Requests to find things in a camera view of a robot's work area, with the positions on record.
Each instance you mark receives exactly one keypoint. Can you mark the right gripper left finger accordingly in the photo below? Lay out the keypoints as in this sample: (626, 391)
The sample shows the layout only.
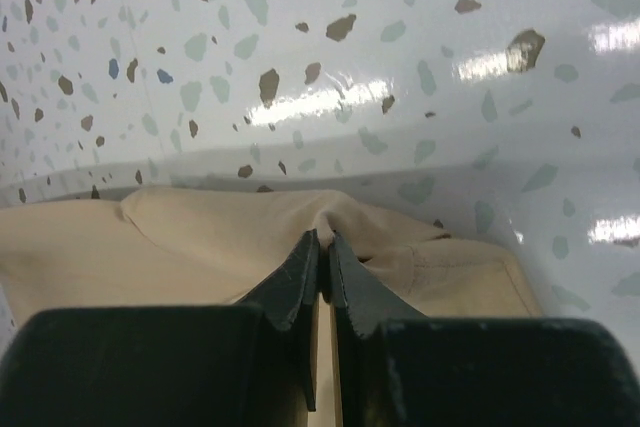
(251, 363)

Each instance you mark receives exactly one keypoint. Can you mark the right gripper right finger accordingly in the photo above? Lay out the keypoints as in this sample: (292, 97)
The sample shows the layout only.
(394, 366)

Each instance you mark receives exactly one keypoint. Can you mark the beige t shirt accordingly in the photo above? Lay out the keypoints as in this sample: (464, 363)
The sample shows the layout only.
(166, 246)

